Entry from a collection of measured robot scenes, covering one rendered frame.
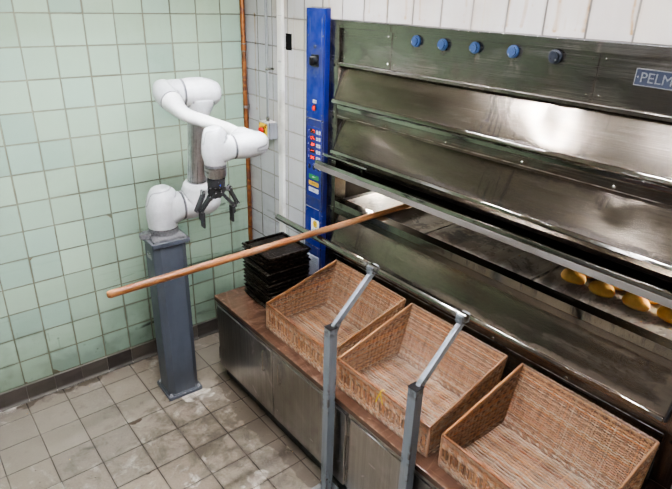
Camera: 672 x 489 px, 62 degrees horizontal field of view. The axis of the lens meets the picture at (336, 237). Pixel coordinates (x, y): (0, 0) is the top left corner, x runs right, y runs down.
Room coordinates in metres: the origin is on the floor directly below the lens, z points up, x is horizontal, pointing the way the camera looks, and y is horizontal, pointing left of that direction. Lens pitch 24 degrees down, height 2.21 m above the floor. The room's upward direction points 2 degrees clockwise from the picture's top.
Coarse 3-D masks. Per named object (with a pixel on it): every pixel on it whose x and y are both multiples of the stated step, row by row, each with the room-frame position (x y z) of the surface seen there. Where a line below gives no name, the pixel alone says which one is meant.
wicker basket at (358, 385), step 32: (416, 320) 2.29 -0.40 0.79; (352, 352) 2.10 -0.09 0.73; (384, 352) 2.23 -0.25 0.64; (416, 352) 2.23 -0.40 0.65; (448, 352) 2.12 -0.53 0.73; (352, 384) 2.05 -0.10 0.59; (384, 384) 2.06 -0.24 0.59; (448, 384) 2.06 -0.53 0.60; (480, 384) 1.82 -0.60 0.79; (384, 416) 1.81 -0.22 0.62; (448, 416) 1.70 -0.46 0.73
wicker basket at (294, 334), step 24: (336, 264) 2.79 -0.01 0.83; (336, 288) 2.73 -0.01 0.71; (384, 288) 2.49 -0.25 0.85; (288, 312) 2.59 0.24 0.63; (312, 312) 2.66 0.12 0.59; (336, 312) 2.67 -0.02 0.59; (360, 312) 2.56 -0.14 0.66; (384, 312) 2.32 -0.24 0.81; (288, 336) 2.36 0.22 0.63; (312, 336) 2.43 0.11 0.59; (360, 336) 2.20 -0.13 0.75; (312, 360) 2.20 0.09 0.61; (336, 360) 2.12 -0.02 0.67
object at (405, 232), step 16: (352, 208) 2.76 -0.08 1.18; (384, 224) 2.57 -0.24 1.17; (400, 224) 2.55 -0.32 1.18; (416, 240) 2.40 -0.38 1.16; (432, 240) 2.36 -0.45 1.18; (448, 256) 2.25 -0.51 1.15; (464, 256) 2.20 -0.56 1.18; (480, 272) 2.11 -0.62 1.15; (496, 272) 2.06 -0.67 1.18; (512, 272) 2.06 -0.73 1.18; (528, 288) 1.94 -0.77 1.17; (544, 288) 1.93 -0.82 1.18; (560, 304) 1.83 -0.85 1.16; (576, 304) 1.81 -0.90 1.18; (592, 320) 1.73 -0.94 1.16; (608, 320) 1.70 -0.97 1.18; (624, 320) 1.70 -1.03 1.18; (624, 336) 1.64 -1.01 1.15; (640, 336) 1.61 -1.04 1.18; (656, 336) 1.61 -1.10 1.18; (656, 352) 1.56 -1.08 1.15
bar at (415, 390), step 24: (360, 264) 2.14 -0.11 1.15; (360, 288) 2.05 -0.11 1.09; (408, 288) 1.92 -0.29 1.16; (456, 312) 1.74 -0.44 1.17; (336, 336) 1.95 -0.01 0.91; (456, 336) 1.70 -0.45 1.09; (432, 360) 1.65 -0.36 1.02; (408, 408) 1.59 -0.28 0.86; (408, 432) 1.58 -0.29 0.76; (408, 456) 1.57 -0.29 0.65; (408, 480) 1.57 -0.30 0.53
